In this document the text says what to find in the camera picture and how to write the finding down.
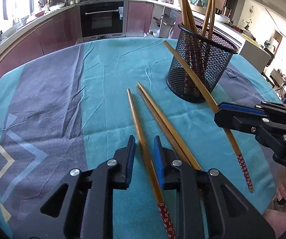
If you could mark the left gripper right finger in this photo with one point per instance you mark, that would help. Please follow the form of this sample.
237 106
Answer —
208 205

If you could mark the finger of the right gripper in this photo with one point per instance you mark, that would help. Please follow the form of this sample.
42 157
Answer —
246 121
235 107

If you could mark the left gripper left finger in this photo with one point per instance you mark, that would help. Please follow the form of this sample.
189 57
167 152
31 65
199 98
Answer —
81 204

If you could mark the pink sleeved right forearm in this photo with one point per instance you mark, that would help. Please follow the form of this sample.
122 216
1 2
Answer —
277 220

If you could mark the black mesh utensil holder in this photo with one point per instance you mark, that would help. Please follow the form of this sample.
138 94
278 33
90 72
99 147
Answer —
208 58

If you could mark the teal and grey tablecloth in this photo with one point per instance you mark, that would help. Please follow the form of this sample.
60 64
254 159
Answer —
70 109

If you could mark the black built-in oven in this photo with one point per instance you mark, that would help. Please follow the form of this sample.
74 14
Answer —
101 19

